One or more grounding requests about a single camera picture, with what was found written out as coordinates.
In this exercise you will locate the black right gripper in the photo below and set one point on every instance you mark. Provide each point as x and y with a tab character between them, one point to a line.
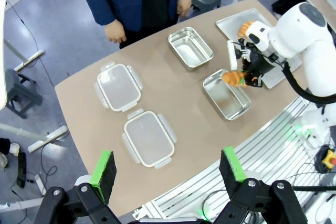
258	64

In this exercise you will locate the rectangular metal food container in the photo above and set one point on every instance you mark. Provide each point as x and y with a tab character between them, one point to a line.
225	98
190	48

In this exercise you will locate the white desk foot frame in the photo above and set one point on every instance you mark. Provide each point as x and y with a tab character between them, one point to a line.
47	136

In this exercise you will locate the person's left hand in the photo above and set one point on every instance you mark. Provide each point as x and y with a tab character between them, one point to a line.
184	5

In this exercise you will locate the aluminium profile mounting frame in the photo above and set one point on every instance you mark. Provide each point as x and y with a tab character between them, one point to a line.
275	129

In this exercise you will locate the person's right hand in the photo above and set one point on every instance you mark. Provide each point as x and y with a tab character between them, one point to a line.
115	32

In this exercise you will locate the dark grey plastic stool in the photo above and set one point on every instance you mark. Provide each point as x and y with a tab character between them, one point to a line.
21	93

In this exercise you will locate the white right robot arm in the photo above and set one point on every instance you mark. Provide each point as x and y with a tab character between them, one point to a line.
294	32

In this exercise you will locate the orange croissant bread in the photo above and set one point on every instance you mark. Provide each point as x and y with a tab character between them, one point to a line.
232	77
245	28

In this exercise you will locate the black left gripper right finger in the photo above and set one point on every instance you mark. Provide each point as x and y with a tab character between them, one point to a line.
252	200

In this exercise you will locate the person's right forearm navy sleeve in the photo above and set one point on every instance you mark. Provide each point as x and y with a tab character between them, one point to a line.
102	9

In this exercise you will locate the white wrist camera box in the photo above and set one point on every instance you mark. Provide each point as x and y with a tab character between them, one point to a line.
258	35

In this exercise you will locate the white desk with metal legs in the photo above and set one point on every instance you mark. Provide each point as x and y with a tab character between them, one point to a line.
2	51

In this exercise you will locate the perforated metal baking tray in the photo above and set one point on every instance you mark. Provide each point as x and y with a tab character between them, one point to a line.
233	22

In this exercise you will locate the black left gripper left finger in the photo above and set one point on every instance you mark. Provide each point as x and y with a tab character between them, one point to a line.
78	203

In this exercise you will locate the brown side table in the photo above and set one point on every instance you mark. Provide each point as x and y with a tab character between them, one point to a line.
319	1

